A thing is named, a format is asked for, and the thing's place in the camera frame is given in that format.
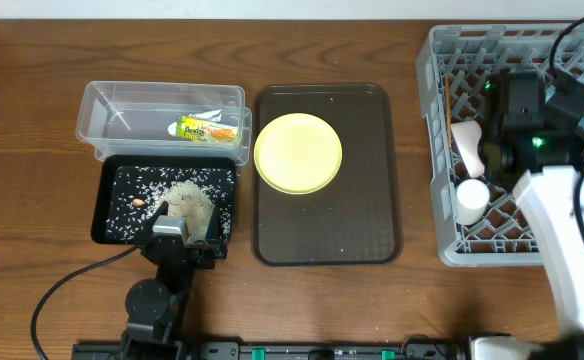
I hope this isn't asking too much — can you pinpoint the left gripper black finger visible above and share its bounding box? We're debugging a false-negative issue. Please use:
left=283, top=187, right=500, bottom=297
left=144, top=201, right=169, bottom=235
left=205, top=205, right=223, bottom=243

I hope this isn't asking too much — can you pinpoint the green snack wrapper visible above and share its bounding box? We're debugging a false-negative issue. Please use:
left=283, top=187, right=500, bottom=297
left=175, top=116, right=238, bottom=143

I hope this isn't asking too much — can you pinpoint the white tissue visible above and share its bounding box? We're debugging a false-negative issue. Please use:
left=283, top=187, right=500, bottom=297
left=167, top=109, right=222, bottom=136

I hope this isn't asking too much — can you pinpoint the yellow plate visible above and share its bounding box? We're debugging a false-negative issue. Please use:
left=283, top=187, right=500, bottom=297
left=254, top=113, right=343, bottom=195

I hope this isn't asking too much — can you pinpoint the white cup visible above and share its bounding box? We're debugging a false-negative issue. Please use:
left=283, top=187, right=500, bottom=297
left=456, top=179, right=490, bottom=225

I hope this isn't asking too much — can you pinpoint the white bowl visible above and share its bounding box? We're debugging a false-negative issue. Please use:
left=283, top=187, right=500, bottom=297
left=451, top=120, right=485, bottom=178

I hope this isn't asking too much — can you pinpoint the wooden chopstick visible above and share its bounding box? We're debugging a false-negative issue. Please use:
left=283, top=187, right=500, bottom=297
left=443, top=75, right=453, bottom=149

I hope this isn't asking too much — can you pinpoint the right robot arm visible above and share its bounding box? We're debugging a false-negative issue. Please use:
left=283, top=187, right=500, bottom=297
left=474, top=17, right=584, bottom=336

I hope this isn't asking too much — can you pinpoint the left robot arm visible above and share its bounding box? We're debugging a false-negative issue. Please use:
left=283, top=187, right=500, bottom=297
left=30, top=201, right=227, bottom=360

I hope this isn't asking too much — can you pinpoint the grey dishwasher rack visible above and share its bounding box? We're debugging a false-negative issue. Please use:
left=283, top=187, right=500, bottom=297
left=416, top=23, right=584, bottom=267

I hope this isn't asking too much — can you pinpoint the food scraps rice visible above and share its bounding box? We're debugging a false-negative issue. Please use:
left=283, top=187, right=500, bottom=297
left=104, top=166, right=236, bottom=244

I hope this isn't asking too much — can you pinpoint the black tray bin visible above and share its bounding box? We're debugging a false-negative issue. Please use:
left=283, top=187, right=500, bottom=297
left=91, top=155, right=236, bottom=244

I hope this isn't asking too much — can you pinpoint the clear plastic bin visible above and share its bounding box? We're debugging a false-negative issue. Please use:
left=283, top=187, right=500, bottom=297
left=76, top=81, right=252, bottom=165

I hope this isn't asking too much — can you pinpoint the brown serving tray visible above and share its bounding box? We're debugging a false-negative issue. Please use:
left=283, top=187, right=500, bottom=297
left=252, top=83, right=403, bottom=266

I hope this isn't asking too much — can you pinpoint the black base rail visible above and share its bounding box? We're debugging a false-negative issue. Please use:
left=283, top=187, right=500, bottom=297
left=71, top=333, right=584, bottom=360

